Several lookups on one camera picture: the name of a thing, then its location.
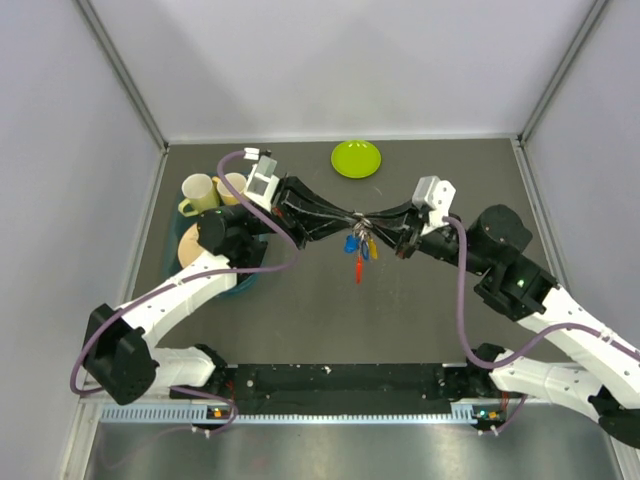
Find mustard yellow mug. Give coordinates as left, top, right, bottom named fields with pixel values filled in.
left=216, top=172, right=249, bottom=207

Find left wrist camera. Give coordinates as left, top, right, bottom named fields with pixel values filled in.
left=244, top=147, right=279, bottom=212

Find teal plastic basin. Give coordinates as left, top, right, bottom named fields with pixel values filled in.
left=164, top=170, right=273, bottom=300

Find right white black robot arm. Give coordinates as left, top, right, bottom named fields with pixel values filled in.
left=363, top=204, right=639, bottom=448

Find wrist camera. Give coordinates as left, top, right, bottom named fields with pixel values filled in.
left=244, top=147, right=279, bottom=212
left=411, top=176, right=456, bottom=236

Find blue key tag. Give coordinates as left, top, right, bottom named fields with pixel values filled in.
left=344, top=235, right=370, bottom=261

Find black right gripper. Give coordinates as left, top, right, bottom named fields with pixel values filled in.
left=358, top=198, right=491, bottom=277

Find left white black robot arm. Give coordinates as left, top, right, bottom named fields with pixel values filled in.
left=72, top=174, right=359, bottom=405

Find pale green mug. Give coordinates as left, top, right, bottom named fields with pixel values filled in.
left=178, top=173, right=220, bottom=217

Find grey slotted cable duct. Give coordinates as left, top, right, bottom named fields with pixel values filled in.
left=100, top=404, right=504, bottom=425

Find red-handled metal key holder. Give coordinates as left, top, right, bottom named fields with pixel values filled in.
left=344, top=212, right=378, bottom=285

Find patterned wooden plate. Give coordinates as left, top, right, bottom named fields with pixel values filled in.
left=177, top=223, right=204, bottom=268

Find aluminium frame rail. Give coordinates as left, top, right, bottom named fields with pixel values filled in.
left=79, top=362, right=576, bottom=405

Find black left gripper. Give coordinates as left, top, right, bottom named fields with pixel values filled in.
left=238, top=172, right=360, bottom=250

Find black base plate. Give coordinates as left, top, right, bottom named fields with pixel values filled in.
left=198, top=363, right=501, bottom=401

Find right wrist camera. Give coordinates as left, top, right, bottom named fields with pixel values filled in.
left=411, top=176, right=456, bottom=236

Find lime green plate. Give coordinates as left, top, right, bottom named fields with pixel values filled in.
left=330, top=140, right=382, bottom=179

